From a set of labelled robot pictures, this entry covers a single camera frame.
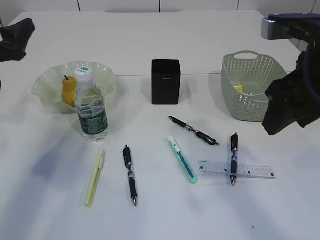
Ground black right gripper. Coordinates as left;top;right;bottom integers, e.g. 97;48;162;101
262;51;320;136

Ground black blue gel pen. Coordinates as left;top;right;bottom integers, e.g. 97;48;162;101
230;133;239;186

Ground green perforated plastic basket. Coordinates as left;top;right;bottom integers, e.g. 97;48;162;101
221;50;288;122

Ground green wavy glass plate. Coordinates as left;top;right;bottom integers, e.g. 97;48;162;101
31;61;118;114

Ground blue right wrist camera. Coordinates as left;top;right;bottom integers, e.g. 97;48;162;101
261;13;320;42

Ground yellow pear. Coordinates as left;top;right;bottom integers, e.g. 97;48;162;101
61;75;78;107

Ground mint green utility knife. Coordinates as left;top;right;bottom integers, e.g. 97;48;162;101
167;136;198;184

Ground clear plastic ruler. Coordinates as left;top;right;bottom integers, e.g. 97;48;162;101
198;160;276;180

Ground clear water bottle green label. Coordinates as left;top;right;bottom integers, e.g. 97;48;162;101
74;66;109;143

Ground black gel pen left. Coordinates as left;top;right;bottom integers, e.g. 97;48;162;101
122;145;138;207

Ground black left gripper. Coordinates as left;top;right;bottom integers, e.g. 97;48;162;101
0;18;35;63

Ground yellow utility knife packaging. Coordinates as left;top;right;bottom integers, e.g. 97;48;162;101
234;84;253;96

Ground black square pen holder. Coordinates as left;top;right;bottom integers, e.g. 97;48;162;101
151;59;181;105

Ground yellow-green pen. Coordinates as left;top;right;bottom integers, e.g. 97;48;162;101
85;150;106;208

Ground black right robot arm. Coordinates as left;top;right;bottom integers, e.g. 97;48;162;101
261;13;320;136

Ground black gel pen centre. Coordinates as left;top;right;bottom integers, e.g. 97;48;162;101
168;116;220;146

